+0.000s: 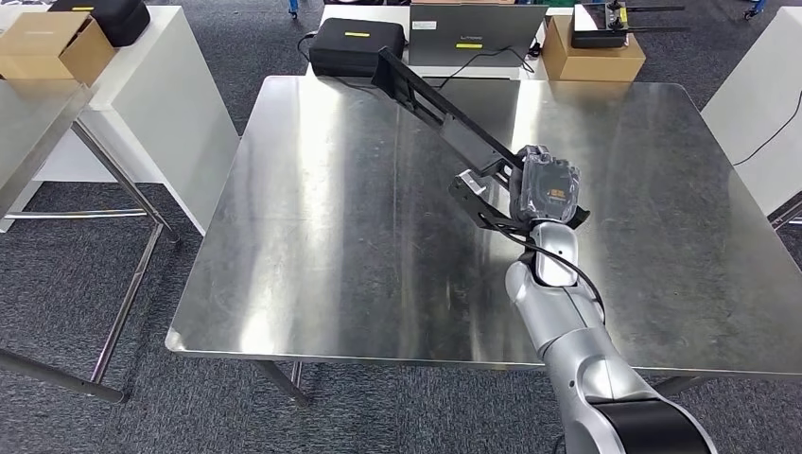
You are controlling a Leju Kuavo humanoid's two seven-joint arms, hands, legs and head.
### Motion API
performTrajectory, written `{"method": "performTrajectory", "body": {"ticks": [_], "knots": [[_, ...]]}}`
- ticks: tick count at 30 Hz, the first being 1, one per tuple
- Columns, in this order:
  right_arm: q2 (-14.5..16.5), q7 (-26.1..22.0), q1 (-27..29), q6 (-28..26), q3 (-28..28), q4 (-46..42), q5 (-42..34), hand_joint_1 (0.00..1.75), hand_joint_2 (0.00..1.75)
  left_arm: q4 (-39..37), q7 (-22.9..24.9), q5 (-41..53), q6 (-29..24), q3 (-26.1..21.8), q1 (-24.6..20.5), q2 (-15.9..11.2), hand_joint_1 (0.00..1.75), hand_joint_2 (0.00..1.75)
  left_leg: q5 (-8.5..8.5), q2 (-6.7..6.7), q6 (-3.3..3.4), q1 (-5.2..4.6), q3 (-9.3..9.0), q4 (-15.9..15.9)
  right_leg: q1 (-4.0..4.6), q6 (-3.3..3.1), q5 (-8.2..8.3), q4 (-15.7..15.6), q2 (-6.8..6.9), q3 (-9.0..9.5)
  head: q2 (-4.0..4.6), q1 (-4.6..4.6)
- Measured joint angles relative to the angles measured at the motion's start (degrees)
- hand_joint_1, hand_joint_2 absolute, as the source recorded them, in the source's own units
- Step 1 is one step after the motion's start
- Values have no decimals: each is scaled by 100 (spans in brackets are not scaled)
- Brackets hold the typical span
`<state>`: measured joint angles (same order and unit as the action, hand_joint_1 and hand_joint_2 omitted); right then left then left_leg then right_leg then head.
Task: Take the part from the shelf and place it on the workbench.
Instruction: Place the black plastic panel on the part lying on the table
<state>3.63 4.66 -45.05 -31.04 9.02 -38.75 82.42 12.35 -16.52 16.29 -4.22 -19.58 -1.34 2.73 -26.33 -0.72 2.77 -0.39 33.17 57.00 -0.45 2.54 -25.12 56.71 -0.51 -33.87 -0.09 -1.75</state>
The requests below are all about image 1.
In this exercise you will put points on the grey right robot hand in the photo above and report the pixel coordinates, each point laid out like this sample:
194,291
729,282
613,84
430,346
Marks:
548,188

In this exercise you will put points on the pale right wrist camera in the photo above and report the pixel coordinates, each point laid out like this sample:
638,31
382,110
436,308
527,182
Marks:
471,183

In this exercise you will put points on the stainless steel workbench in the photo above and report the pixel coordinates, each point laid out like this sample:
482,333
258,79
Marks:
344,219

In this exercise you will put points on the long black plastic part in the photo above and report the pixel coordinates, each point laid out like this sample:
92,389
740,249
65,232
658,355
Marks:
451,128

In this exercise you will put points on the stainless steel table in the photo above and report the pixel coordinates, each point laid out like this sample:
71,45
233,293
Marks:
31,138

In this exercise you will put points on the brown cardboard box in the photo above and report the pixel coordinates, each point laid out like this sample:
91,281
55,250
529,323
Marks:
589,62
44,47

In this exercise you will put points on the white table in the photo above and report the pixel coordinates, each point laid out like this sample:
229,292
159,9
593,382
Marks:
764,113
163,113

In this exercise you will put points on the grey laptop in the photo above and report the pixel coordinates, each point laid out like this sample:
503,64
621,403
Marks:
476,25

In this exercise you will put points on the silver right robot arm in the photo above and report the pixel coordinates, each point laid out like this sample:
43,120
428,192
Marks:
564,326

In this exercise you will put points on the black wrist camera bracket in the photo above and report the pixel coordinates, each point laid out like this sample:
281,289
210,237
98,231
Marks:
476,210

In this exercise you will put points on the black case yellow label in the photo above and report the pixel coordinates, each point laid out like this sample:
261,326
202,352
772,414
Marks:
119,19
351,53

